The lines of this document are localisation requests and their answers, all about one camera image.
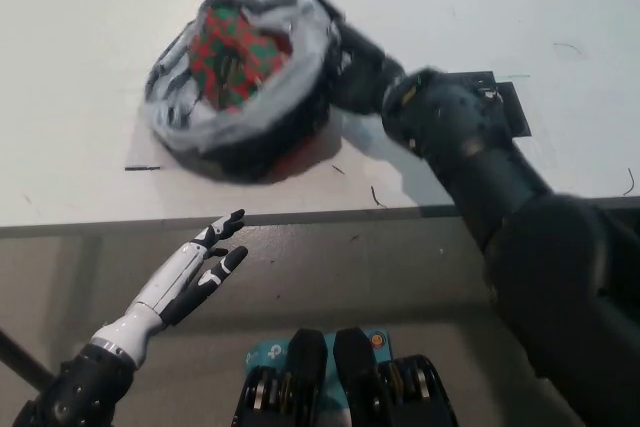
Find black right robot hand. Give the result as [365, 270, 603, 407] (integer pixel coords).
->
[324, 24, 407, 117]

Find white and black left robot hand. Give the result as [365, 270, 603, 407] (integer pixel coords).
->
[91, 208, 250, 369]

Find black grey plastic bag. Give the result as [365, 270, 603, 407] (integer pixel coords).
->
[143, 0, 351, 184]

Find red green coffee bean bag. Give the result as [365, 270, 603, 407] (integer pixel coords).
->
[188, 5, 281, 111]

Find teal router box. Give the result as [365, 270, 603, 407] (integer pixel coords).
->
[243, 329, 396, 427]

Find black tape patch on table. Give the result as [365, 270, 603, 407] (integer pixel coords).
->
[444, 70, 532, 138]

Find black metal table leg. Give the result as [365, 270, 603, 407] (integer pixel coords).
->
[0, 329, 56, 388]

